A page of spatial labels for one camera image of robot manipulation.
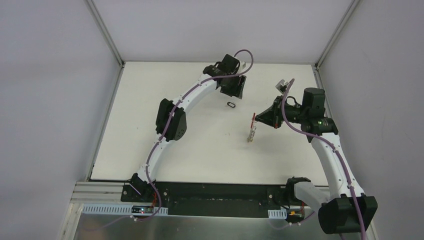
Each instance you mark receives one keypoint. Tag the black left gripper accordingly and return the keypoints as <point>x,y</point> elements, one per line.
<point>233,85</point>

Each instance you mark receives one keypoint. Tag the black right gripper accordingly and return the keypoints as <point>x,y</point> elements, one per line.
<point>276,112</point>

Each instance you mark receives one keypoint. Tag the black key tag with key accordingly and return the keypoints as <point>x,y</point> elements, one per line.
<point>231,104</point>

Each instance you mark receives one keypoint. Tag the red-handled metal key holder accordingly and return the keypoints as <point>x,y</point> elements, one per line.
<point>253,127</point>

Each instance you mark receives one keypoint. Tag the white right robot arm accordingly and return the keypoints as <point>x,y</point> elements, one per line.
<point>346,208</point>

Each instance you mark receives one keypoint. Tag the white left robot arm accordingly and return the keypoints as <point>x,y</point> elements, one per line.
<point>228,76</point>

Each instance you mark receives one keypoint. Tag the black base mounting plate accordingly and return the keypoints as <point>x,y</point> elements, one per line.
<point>211,199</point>

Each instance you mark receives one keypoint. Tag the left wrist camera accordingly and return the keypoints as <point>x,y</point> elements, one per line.
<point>242,66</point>

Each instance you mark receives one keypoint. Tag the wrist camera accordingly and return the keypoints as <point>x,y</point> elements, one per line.
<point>242,66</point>
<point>282,86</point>

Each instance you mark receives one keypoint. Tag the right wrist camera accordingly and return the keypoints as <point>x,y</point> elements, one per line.
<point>282,86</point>

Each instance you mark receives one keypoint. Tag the white cable duct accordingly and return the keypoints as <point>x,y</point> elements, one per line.
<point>123,209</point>

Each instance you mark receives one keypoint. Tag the aluminium frame rail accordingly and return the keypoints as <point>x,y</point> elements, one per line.
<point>97,192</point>

